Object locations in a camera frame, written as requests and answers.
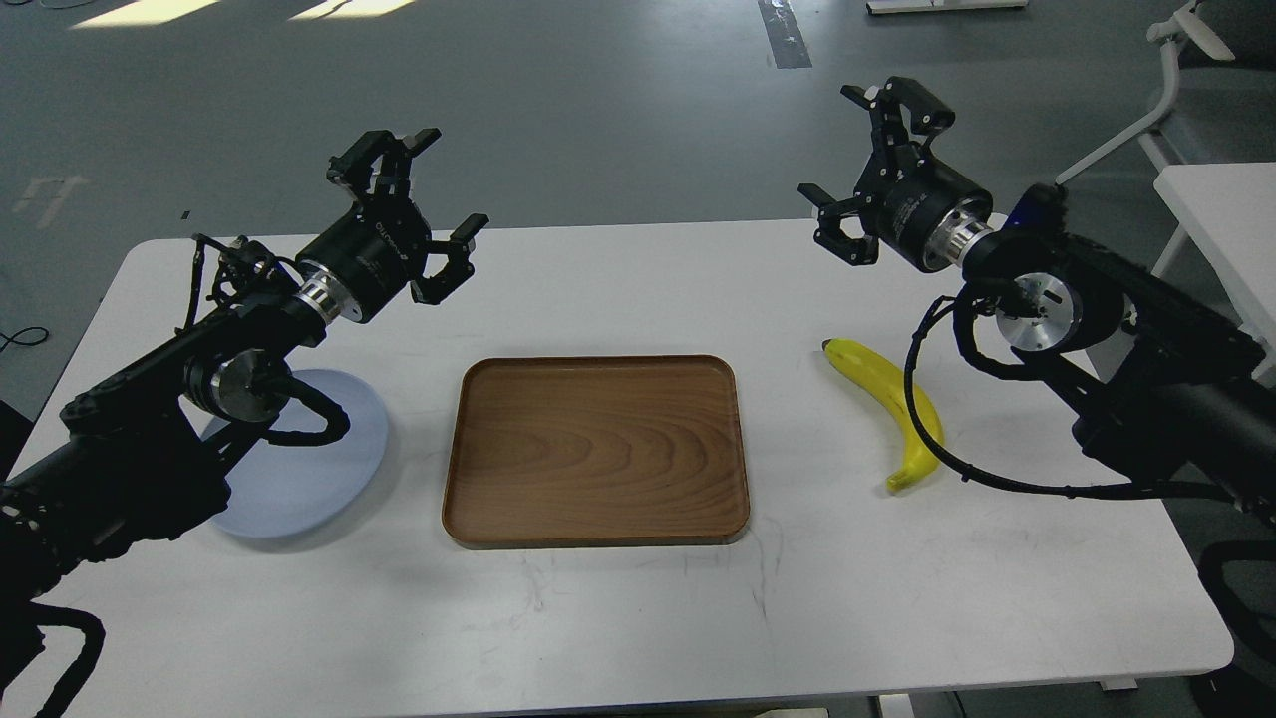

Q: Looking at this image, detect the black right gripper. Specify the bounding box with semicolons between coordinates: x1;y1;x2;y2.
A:
798;77;993;273

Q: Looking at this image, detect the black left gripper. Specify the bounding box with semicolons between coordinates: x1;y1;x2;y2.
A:
296;128;490;323

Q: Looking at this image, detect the yellow banana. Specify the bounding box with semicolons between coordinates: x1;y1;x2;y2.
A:
820;339;946;494

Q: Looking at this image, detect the light blue plate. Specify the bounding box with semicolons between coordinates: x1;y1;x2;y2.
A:
209;369;389;539

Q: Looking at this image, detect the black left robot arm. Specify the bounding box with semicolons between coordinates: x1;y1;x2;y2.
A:
1;128;487;717

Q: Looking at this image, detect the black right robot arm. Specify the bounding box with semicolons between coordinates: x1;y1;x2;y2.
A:
798;77;1273;525

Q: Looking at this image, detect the brown wooden tray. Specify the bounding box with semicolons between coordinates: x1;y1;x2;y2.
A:
441;355;752;548

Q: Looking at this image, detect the white office chair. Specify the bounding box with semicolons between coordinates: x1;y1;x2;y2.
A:
1057;1;1275;182

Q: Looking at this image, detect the white side table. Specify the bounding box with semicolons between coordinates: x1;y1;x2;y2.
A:
1154;161;1275;388

